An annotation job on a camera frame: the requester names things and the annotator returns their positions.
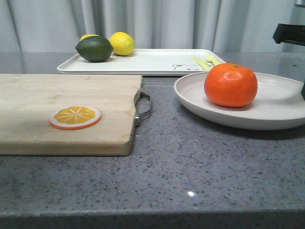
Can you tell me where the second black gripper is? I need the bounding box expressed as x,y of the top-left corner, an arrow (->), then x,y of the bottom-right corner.
273,24 -> 305,100

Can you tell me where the white round plate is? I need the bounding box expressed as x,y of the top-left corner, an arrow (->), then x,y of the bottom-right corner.
174,71 -> 305,131

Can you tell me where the orange mandarin fruit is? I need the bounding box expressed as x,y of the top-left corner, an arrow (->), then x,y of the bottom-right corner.
204,63 -> 258,107

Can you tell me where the white rectangular tray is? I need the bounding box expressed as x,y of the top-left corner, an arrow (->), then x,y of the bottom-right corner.
57,49 -> 224,76

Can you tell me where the yellow plastic fork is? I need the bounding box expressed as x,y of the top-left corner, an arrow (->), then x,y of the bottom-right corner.
205,55 -> 223,66

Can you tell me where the green lime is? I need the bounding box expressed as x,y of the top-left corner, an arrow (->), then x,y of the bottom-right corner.
75,36 -> 113,62

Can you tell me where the yellow lemon behind lime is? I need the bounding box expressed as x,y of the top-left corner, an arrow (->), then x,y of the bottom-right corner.
80,34 -> 98,41

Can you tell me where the orange slice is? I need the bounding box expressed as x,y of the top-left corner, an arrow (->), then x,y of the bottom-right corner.
49,105 -> 102,130

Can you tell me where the wooden cutting board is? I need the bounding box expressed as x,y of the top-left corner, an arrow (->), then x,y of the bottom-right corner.
0,74 -> 142,156

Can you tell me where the grey curtain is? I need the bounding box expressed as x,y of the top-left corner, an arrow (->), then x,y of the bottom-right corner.
0,0 -> 305,52

